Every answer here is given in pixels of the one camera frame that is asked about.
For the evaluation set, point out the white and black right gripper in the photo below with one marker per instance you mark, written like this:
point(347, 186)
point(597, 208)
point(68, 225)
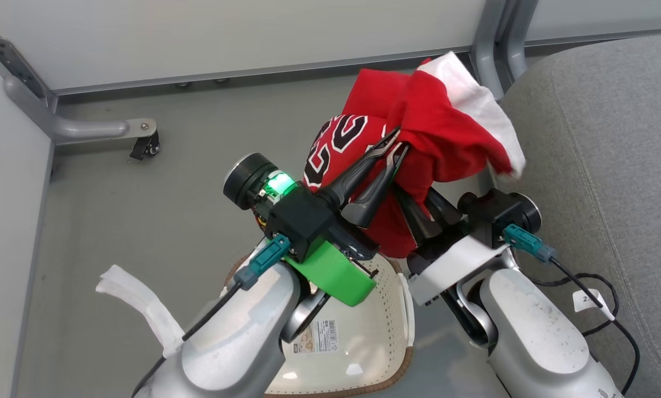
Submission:
point(463, 260)

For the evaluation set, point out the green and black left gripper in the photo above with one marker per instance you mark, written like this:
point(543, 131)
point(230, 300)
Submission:
point(330, 271)

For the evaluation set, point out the red basketball jersey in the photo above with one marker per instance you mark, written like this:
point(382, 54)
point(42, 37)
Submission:
point(435, 127)

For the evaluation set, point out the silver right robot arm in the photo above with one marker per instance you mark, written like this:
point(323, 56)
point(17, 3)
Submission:
point(535, 337)

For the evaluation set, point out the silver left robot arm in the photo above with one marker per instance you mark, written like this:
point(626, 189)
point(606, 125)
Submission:
point(236, 342)

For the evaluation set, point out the grey fabric sofa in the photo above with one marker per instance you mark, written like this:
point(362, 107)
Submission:
point(612, 155)

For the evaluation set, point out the white plastic laundry basket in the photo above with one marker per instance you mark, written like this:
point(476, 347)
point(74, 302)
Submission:
point(358, 337)

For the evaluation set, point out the grey curved partition leg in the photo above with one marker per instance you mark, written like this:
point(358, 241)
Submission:
point(488, 61)
point(515, 50)

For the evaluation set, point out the black caster wheel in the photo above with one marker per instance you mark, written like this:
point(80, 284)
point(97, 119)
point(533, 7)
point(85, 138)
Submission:
point(145, 146)

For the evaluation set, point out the grey partition leg with bracket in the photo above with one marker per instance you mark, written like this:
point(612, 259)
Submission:
point(82, 128)

